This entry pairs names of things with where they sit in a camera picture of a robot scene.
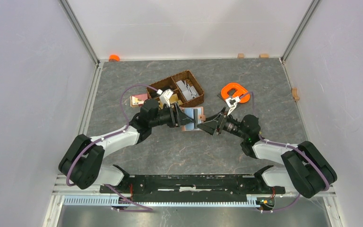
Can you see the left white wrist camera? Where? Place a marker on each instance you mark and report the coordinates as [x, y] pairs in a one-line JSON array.
[[164, 96]]

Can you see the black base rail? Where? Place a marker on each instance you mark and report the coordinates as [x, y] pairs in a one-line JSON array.
[[194, 188]]

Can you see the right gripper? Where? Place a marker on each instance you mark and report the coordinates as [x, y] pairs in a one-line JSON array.
[[210, 126]]

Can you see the gold cards pile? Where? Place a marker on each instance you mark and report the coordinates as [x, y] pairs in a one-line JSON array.
[[175, 99]]

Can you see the curved wooden piece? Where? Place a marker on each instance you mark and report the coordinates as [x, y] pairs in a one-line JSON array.
[[295, 94]]

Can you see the white comb cable duct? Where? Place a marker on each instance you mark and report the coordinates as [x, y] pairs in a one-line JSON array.
[[111, 200]]

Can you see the silver cards pile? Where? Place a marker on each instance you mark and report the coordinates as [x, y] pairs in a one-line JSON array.
[[189, 92]]

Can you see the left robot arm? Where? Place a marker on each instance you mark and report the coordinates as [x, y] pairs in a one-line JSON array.
[[82, 163]]

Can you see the orange cap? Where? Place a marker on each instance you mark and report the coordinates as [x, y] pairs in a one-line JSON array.
[[113, 57]]

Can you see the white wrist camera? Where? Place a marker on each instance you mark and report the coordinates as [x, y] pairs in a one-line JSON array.
[[164, 96], [232, 103]]

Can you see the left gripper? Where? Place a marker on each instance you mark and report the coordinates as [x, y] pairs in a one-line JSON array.
[[178, 117]]

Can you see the brown wicker basket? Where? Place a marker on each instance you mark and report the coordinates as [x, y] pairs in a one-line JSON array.
[[187, 77]]

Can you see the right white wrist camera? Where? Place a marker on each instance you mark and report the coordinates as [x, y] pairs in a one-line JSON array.
[[232, 103]]

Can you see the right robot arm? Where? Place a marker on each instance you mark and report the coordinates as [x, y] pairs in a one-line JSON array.
[[304, 167]]

